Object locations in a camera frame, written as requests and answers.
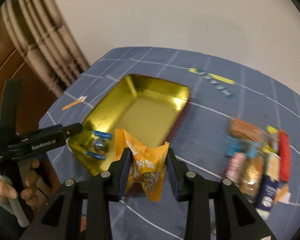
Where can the yellow edged clear snack packet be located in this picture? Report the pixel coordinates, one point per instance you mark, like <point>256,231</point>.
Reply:
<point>271,140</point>

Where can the navy white cracker packet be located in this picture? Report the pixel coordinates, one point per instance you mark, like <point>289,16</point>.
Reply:
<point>268,186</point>

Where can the red snack packet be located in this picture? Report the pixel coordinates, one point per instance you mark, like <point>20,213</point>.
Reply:
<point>285,156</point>

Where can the red gold toffee tin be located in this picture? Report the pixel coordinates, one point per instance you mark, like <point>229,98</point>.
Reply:
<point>148,108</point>

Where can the brown cake snack packet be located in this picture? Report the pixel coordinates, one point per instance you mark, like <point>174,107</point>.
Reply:
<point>241,129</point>

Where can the small blue snack packet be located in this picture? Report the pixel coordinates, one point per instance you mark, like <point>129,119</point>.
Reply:
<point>244,146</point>

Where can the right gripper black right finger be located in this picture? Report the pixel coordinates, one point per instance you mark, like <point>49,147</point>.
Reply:
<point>235,217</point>

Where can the pink patterned snack packet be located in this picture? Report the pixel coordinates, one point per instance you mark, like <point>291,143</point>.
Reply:
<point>235,167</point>

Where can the orange white tape marker left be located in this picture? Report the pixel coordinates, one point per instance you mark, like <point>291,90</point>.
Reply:
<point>79,100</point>

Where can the orange snack packet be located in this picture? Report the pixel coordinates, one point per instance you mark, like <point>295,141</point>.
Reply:
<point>147,171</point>

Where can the beige curtain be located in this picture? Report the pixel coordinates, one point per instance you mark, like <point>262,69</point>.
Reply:
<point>42,37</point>

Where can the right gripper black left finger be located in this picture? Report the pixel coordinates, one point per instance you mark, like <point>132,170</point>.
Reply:
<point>81,210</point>

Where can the orange white tape marker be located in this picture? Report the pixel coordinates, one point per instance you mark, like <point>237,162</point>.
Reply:
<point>79,100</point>
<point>283,195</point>

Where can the twisted dough snack packet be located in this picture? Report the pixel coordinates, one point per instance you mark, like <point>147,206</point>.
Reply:
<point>251,176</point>

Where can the blue grid tablecloth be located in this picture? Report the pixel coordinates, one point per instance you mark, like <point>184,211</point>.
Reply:
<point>202,138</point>

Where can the blue candy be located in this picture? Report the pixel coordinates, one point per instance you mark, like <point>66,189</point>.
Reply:
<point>100,145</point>

